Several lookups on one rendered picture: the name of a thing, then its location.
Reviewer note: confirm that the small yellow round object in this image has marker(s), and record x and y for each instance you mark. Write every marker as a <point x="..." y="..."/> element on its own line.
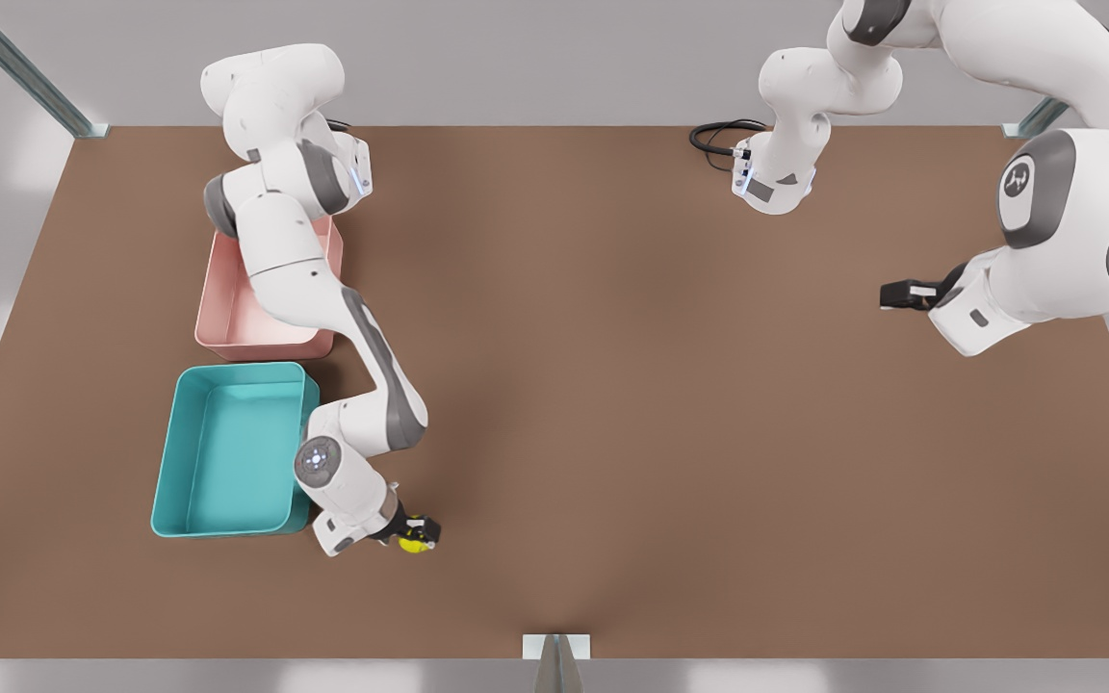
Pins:
<point x="411" y="545"/>

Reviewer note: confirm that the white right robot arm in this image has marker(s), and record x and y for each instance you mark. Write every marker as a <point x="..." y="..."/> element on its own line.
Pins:
<point x="304" y="241"/>

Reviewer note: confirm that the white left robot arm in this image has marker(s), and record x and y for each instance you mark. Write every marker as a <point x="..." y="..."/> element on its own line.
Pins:
<point x="1074" y="221"/>

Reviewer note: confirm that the teal plastic bin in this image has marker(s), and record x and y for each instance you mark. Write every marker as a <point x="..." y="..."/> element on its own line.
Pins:
<point x="232" y="452"/>

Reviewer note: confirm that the pink plastic bin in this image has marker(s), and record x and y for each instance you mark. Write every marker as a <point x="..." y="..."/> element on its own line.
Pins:
<point x="256" y="318"/>

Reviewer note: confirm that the silver frame post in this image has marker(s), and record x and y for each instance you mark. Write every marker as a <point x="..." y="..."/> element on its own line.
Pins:
<point x="20" y="65"/>
<point x="1084" y="72"/>
<point x="555" y="662"/>

